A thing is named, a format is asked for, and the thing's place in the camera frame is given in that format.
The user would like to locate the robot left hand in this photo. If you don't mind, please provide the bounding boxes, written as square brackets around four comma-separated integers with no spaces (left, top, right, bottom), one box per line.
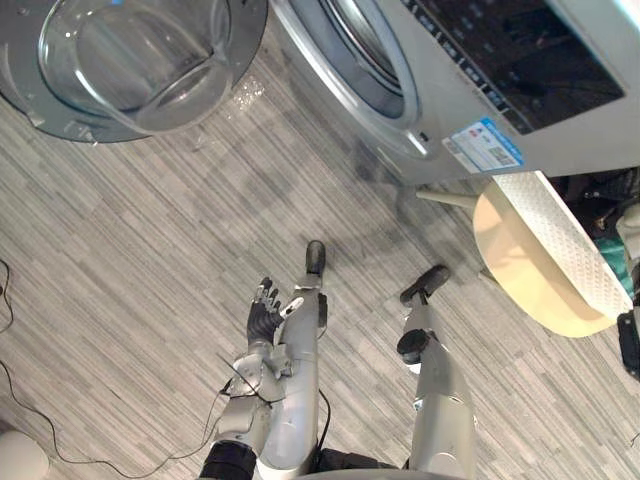
[245,276,306,347]

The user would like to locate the silver front-load washing machine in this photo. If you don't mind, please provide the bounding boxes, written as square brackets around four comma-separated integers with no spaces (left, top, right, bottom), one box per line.
[269,0,640,187]

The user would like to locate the round glass washing machine door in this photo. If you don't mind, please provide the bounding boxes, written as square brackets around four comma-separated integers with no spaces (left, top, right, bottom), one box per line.
[0,0,271,145]

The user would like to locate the white perforated laundry basket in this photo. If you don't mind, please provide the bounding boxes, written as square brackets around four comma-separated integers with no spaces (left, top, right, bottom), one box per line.
[492,170,634,319]

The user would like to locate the dark clothes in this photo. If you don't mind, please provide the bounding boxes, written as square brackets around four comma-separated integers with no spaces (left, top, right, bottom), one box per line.
[552,167,640,242]

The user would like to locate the black washing machine control panel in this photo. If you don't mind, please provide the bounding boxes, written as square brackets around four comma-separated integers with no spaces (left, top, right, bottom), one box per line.
[399,0,627,136]

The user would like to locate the silver robot left leg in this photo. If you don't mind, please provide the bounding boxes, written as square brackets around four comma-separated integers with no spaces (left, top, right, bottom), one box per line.
[257,272,331,472]

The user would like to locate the silver robot leg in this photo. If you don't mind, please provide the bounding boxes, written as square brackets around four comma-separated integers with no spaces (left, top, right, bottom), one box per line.
[257,272,331,472]
[396,292,479,480]

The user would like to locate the dark robot left foot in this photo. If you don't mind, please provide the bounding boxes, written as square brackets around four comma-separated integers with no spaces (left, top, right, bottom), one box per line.
[304,239,329,276]

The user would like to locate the dark robot foot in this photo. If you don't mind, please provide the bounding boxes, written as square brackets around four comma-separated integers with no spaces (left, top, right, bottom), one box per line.
[398,264,451,307]
[304,239,329,276]

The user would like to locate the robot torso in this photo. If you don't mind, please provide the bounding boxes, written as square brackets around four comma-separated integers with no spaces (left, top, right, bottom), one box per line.
[252,447,414,480]

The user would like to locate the dark robot right foot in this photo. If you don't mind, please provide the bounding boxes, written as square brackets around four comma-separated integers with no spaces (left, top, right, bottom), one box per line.
[398,264,451,307]

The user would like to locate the silver robot right leg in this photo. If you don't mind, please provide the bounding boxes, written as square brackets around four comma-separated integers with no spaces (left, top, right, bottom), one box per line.
[396,292,479,480]

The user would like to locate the round cream wooden stool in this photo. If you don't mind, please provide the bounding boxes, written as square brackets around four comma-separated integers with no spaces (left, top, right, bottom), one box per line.
[415,187,621,339]

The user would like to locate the white rounded object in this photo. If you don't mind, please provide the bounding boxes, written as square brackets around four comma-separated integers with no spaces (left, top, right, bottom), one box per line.
[0,429,52,480]

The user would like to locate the blue white energy label sticker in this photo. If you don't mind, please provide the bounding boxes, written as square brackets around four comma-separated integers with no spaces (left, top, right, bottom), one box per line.
[441,116,524,174]

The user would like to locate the teal garment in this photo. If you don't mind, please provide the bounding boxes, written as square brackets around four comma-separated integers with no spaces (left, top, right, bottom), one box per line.
[595,236,632,290]

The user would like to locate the thin black floor cable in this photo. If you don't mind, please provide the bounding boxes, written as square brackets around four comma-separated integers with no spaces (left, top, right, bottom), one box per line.
[0,258,16,334]
[0,358,236,467]

